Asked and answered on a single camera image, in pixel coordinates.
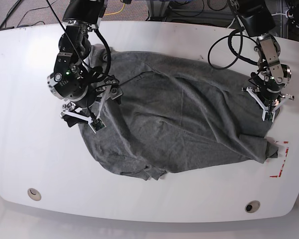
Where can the red tape rectangle marking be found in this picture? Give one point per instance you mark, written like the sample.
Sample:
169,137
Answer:
275,166

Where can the white power strip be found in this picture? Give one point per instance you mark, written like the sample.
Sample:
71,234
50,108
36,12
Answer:
289,14

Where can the left table cable grommet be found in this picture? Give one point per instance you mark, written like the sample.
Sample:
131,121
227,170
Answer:
34,194

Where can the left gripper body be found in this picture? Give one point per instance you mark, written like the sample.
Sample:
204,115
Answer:
268,100

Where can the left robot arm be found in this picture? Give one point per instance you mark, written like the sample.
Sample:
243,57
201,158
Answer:
255,23

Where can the table cable grommet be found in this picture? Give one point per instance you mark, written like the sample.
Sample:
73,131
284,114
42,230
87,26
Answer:
34,194
252,207

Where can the grey t-shirt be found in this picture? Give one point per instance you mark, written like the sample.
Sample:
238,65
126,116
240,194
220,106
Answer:
176,115

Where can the aluminium frame stand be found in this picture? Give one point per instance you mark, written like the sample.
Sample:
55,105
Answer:
157,10

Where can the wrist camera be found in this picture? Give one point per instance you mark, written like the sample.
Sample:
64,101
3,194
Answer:
96,125
268,116

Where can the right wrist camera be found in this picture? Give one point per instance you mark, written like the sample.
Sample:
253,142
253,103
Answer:
96,125

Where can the right table cable grommet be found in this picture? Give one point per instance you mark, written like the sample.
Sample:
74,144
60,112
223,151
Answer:
252,207

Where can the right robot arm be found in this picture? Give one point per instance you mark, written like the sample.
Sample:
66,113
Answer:
84,88

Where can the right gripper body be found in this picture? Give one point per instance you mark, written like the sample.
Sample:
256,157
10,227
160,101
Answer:
88,107

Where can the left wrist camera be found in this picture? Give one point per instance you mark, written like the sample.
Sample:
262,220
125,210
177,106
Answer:
268,116

